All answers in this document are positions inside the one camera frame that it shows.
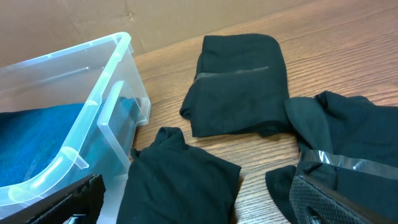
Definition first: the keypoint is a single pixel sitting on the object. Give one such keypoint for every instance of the large folded black garment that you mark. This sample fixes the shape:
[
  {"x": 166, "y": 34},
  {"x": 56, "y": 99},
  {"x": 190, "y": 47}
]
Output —
[{"x": 239, "y": 87}]

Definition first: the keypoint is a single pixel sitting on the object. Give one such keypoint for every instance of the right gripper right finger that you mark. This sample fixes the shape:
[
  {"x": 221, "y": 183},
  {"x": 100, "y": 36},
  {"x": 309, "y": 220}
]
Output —
[{"x": 312, "y": 202}]

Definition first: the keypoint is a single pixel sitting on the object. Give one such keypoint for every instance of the blue denim jeans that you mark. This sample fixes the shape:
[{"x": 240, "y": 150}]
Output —
[{"x": 31, "y": 139}]

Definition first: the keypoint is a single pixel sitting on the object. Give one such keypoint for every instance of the black taped garment right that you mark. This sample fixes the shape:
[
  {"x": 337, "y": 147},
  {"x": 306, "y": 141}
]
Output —
[{"x": 347, "y": 144}]

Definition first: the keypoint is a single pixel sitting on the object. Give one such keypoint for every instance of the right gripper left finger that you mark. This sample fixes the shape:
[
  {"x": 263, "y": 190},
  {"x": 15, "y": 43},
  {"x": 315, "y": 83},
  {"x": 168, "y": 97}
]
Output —
[{"x": 80, "y": 202}]

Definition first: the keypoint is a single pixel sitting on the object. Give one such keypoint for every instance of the clear plastic storage bin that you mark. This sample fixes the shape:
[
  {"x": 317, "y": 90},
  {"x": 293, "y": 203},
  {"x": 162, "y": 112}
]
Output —
[{"x": 101, "y": 75}]

